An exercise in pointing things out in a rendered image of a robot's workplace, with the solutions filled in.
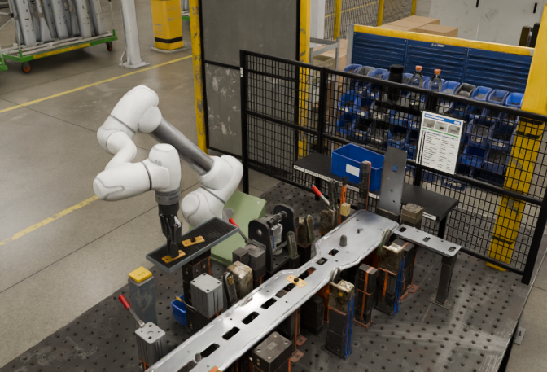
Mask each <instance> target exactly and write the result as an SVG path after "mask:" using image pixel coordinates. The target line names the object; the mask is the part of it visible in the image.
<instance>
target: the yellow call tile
mask: <svg viewBox="0 0 547 372"><path fill-rule="evenodd" d="M151 275H152V273H151V272H150V271H148V270H147V269H145V268H143V267H142V266H141V267H140V268H138V269H136V270H134V271H133V272H131V273H129V277H131V278H132V279H133V280H135V281H136V282H138V283H140V282H141V281H143V280H145V279H146V278H149V277H150V276H151Z"/></svg>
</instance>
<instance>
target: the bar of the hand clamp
mask: <svg viewBox="0 0 547 372"><path fill-rule="evenodd" d="M326 183H327V184H328V194H329V205H330V209H331V210H333V211H334V215H335V213H338V204H337V194H336V187H337V188H338V187H339V186H340V183H339V182H335V179H330V180H329V181H328V182H326ZM335 209H336V211H335Z"/></svg>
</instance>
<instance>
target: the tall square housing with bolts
mask: <svg viewBox="0 0 547 372"><path fill-rule="evenodd" d="M190 290H191V300H192V307H194V308H195V309H197V310H198V311H197V312H196V311H195V328H196V331H195V333H196V332H198V331H199V330H201V329H202V328H203V327H205V326H206V325H207V324H208V323H210V322H211V321H213V320H214V319H215V318H217V317H218V316H220V315H221V310H222V309H223V308H224V307H223V297H222V283H221V282H220V281H218V280H216V279H215V278H213V277H211V276H210V275H208V274H206V273H204V274H201V275H200V276H198V277H197V278H195V279H194V280H192V281H191V282H190ZM200 355H201V356H202V357H204V358H205V357H207V356H208V352H207V351H206V349H205V350H204V351H203V352H201V353H200Z"/></svg>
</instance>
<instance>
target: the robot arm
mask: <svg viewBox="0 0 547 372"><path fill-rule="evenodd" d="M158 103H159V98H158V96H157V94H156V93H155V92H154V91H153V90H151V89H149V88H147V87H146V86H144V85H139V86H136V87H134V88H132V89H131V90H130V91H129V92H128V93H126V94H125V96H124V97H123V98H122V99H121V100H120V101H119V102H118V104H117V105H116V106H115V107H114V109H113V111H112V113H111V115H110V116H109V117H108V118H107V119H106V121H105V122H104V124H103V125H102V126H101V127H100V128H99V130H98V132H97V139H98V143H99V145H100V146H101V147H102V148H103V149H104V150H105V151H107V152H109V153H111V154H114V155H115V156H114V157H113V158H112V159H111V160H110V162H109V163H108V164H107V166H106V168H105V171H102V172H101V173H100V174H99V175H98V176H97V177H96V178H95V179H94V183H93V188H94V193H95V194H96V195H97V196H98V197H99V198H100V199H102V200H105V201H118V200H122V199H128V198H131V197H134V196H136V195H140V194H142V193H144V192H147V191H149V190H154V192H155V201H156V202H157V203H158V209H159V211H158V214H159V217H160V224H161V229H162V233H163V236H165V238H166V239H167V249H168V255H169V256H170V254H171V258H172V259H173V258H175V257H177V256H179V251H178V244H179V243H180V242H181V241H182V222H179V220H178V216H177V212H178V210H179V209H180V205H179V200H180V199H181V191H180V188H181V187H180V181H181V165H180V160H181V161H183V162H184V163H185V164H187V165H188V166H189V167H191V168H192V169H193V170H195V171H196V172H197V176H198V179H199V180H200V182H201V183H202V185H201V186H200V188H198V189H197V190H195V191H192V192H190V193H189V194H188V195H186V196H185V197H184V198H183V200H182V202H181V211H182V215H183V216H184V218H185V220H186V221H187V222H188V223H189V224H190V225H192V226H193V227H196V226H198V225H200V224H202V223H204V222H205V221H207V220H209V219H211V218H213V217H214V216H216V217H219V218H221V219H222V220H224V221H228V222H229V219H230V218H231V216H232V215H233V214H234V210H233V209H232V208H223V207H224V205H225V203H226V201H227V200H228V199H229V198H230V196H231V195H232V194H233V193H234V191H235V190H236V188H237V187H238V184H239V183H240V181H241V178H242V175H243V166H242V164H241V163H240V162H239V161H238V160H236V159H235V158H234V157H233V156H230V155H224V156H222V157H221V158H219V157H218V156H208V155H207V154H206V153H205V152H203V151H202V150H201V149H200V148H198V147H197V146H196V145H195V144H194V143H193V142H192V141H191V140H189V139H188V138H187V137H186V136H184V135H183V134H182V133H181V132H180V131H179V130H177V129H176V128H175V127H174V126H172V125H171V124H170V123H169V122H167V121H166V120H165V118H163V117H162V115H161V112H160V110H159V108H158V107H157V105H158ZM137 131H138V132H140V133H147V134H148V135H150V136H151V137H152V138H154V139H155V140H156V141H157V142H158V143H159V144H157V145H154V146H153V147H152V149H151V151H150V154H149V158H148V159H146V160H144V161H142V162H139V163H135V164H132V163H130V162H131V161H132V160H133V158H134V157H135V156H136V153H137V148H136V146H135V145H134V143H133V142H132V141H131V139H132V137H133V136H134V135H135V134H136V133H137ZM179 159H180V160H179Z"/></svg>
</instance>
